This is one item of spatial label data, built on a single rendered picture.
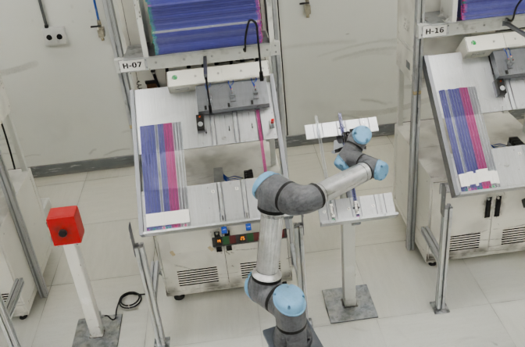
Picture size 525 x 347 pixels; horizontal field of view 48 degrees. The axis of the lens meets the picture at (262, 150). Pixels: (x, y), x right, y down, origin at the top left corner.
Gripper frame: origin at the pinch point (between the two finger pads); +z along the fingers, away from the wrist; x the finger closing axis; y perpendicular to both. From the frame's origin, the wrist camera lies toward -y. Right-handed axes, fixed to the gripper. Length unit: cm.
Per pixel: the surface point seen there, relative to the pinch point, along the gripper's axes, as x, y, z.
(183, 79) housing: 71, 45, 11
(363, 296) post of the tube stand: -9, -71, 63
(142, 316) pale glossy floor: 111, -67, 71
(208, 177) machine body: 67, 3, 61
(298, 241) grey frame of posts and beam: 25.7, -36.8, 18.8
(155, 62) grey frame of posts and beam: 83, 54, 8
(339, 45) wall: -36, 99, 159
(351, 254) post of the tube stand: -1, -47, 38
